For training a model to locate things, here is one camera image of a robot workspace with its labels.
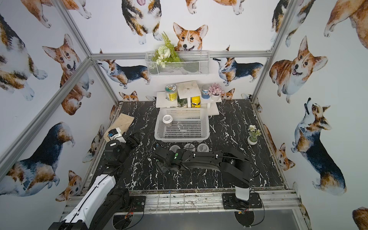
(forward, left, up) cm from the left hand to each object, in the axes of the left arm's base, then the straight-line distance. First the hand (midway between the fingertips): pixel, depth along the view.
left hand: (134, 130), depth 82 cm
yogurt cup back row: (+16, -16, -11) cm, 25 cm away
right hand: (-11, -17, -9) cm, 22 cm away
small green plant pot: (+31, -26, -10) cm, 42 cm away
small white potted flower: (0, -72, -13) cm, 73 cm away
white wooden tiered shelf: (+28, -29, +3) cm, 41 cm away
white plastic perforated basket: (+16, -31, -18) cm, 39 cm away
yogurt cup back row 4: (-6, -39, -12) cm, 41 cm away
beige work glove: (+21, +20, -20) cm, 35 cm away
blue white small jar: (+30, -43, +4) cm, 52 cm away
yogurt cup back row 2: (-6, -22, -12) cm, 25 cm away
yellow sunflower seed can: (+27, -19, +4) cm, 33 cm away
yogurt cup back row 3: (-5, -31, -11) cm, 34 cm away
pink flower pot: (+25, -48, +7) cm, 55 cm away
